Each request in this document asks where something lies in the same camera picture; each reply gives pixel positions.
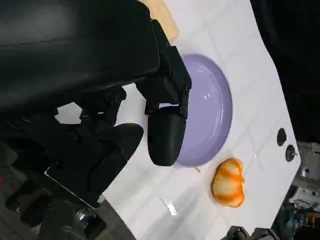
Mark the lilac plate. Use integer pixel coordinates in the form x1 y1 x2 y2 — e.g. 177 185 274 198
158 53 234 169

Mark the beige towel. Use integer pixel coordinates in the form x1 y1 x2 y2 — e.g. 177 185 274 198
138 0 180 42

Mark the orange and white bread roll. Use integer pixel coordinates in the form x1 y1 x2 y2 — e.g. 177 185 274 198
211 157 246 209

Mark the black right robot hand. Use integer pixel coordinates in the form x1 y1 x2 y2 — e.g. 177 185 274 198
226 224 277 240

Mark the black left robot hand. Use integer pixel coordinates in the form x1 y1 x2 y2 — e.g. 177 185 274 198
0 0 193 210

